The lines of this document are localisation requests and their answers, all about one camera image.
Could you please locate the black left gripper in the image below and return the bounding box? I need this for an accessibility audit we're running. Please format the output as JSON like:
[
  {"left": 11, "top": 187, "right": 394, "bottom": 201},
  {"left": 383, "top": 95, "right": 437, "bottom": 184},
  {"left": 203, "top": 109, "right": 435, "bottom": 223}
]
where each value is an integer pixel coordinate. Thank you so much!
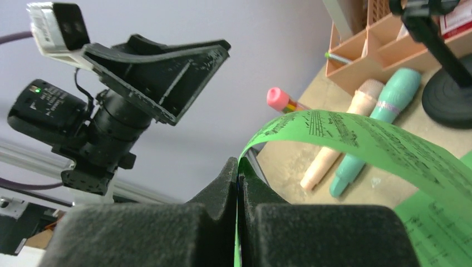
[{"left": 83, "top": 34, "right": 231, "bottom": 142}]

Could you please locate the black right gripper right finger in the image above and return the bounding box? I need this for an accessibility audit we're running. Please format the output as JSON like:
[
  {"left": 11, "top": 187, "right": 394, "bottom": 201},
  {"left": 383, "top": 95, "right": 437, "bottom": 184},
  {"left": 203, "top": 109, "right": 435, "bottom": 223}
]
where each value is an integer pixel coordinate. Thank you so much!
[{"left": 238, "top": 158, "right": 420, "bottom": 266}]

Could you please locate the black mic stand for pink mic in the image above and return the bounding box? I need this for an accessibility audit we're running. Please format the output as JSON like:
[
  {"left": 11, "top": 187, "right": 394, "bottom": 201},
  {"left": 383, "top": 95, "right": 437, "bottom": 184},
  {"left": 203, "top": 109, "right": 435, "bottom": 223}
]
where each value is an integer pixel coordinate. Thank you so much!
[{"left": 389, "top": 1, "right": 471, "bottom": 129}]

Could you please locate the mint green toy microphone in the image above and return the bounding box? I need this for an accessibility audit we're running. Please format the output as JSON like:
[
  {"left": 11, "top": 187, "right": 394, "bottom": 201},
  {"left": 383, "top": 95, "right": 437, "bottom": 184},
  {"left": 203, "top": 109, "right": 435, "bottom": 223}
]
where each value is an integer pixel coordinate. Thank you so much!
[{"left": 329, "top": 67, "right": 422, "bottom": 199}]

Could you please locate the green capped marker front slot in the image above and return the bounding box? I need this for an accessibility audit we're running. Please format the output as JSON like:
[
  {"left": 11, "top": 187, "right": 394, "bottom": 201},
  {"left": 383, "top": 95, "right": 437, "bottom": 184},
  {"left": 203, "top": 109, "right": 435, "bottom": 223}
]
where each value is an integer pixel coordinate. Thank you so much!
[{"left": 324, "top": 52, "right": 353, "bottom": 65}]

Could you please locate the pink toy microphone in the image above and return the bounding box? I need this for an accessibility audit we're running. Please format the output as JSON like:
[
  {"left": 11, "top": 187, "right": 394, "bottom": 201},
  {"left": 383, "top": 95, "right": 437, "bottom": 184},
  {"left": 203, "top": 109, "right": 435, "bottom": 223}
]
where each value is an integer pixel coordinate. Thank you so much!
[{"left": 300, "top": 78, "right": 386, "bottom": 191}]

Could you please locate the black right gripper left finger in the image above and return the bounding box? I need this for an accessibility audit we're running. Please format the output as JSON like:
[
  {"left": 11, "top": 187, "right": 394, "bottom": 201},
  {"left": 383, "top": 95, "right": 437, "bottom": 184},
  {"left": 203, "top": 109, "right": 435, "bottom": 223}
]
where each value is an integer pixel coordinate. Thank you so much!
[{"left": 40, "top": 157, "right": 238, "bottom": 266}]

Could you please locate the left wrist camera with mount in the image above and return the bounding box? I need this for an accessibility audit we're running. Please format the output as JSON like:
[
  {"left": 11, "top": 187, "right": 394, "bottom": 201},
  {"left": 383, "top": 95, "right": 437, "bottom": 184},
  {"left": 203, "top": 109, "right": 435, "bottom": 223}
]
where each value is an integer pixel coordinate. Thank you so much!
[{"left": 27, "top": 2, "right": 92, "bottom": 71}]

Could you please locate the grey binder folder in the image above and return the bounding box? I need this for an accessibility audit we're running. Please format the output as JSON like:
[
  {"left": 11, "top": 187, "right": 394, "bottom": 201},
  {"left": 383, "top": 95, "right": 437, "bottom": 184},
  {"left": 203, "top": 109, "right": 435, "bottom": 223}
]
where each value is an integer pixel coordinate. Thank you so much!
[{"left": 322, "top": 0, "right": 367, "bottom": 41}]

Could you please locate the red white staples box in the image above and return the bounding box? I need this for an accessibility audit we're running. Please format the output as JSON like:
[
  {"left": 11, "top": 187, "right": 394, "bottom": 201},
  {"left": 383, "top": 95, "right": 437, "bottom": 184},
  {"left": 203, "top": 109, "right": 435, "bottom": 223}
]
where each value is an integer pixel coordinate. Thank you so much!
[{"left": 439, "top": 0, "right": 471, "bottom": 39}]

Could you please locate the pink capped bottle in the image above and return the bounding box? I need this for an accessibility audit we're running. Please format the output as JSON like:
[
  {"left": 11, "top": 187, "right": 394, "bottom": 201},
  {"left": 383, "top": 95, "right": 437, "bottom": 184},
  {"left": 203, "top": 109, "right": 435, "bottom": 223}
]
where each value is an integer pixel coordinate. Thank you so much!
[{"left": 266, "top": 87, "right": 309, "bottom": 113}]

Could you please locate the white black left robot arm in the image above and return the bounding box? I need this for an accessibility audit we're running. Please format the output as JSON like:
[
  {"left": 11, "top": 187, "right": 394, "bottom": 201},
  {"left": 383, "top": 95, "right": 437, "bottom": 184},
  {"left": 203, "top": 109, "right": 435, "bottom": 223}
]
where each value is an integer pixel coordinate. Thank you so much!
[{"left": 7, "top": 34, "right": 231, "bottom": 202}]

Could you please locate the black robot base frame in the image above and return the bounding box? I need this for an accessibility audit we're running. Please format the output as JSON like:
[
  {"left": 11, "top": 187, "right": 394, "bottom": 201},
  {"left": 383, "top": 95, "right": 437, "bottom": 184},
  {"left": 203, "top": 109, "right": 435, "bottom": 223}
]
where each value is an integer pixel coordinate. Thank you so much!
[{"left": 0, "top": 138, "right": 178, "bottom": 257}]

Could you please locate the green sheet music paper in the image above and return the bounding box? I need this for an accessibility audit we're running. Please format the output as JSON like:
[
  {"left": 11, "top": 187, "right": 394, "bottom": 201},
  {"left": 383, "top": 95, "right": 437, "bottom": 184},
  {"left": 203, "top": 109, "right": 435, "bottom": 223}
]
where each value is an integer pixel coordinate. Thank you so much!
[
  {"left": 394, "top": 152, "right": 471, "bottom": 266},
  {"left": 233, "top": 108, "right": 472, "bottom": 267}
]

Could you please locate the orange plastic file organizer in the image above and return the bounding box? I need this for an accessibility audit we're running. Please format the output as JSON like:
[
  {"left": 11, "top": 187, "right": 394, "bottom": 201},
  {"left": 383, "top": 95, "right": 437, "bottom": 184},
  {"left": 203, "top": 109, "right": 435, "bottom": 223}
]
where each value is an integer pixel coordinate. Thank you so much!
[{"left": 326, "top": 0, "right": 472, "bottom": 97}]

